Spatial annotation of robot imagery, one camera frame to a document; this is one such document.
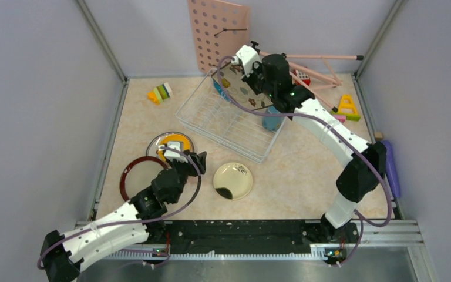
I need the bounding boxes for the square floral plate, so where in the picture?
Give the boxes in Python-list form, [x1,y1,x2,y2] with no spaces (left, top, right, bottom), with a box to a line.
[220,63,272,110]

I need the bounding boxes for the blue polka dot plate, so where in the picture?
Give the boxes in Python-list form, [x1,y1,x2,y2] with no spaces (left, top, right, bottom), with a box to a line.
[213,79,231,102]

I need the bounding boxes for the blue mug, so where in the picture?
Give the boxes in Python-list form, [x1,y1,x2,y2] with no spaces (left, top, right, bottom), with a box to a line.
[262,106,284,132]

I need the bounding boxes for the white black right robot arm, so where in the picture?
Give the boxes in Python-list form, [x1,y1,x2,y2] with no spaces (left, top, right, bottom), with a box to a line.
[234,53,386,242]

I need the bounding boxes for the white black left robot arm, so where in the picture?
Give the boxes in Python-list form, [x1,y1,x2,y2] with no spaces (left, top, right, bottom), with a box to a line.
[36,147,207,281]

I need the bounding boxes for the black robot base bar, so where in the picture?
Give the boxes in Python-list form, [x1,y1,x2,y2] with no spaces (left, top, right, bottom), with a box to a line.
[147,220,359,244]

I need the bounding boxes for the yellow bowl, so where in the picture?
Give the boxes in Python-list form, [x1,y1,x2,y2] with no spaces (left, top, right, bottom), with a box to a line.
[157,133,194,161]

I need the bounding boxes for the red rimmed white plate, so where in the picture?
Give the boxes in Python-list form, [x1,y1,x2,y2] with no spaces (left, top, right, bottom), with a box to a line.
[119,156,167,202]

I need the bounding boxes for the cream small leaf plate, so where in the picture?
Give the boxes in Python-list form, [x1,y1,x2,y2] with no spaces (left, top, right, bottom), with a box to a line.
[213,162,253,200]

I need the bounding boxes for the red toy block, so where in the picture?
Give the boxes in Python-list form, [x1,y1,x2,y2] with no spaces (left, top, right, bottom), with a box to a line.
[292,69,311,86]

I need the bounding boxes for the pink tripod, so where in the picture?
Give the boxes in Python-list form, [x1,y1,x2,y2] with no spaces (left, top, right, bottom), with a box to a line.
[255,38,368,109]

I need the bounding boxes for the pink pegboard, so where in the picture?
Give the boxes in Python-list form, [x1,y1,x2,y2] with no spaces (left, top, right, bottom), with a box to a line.
[187,0,251,74]

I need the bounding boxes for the yellow green pink toy blocks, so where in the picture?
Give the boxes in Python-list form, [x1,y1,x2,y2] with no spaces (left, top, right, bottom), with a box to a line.
[331,95,361,123]

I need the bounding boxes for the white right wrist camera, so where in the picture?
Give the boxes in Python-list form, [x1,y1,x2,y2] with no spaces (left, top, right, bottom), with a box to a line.
[231,45,261,77]

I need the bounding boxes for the white wire dish rack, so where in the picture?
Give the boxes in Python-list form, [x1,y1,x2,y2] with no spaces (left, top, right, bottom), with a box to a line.
[176,68,285,163]

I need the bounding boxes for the purple handle tool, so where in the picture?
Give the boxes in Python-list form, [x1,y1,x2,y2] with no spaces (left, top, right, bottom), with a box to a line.
[381,140,402,198]

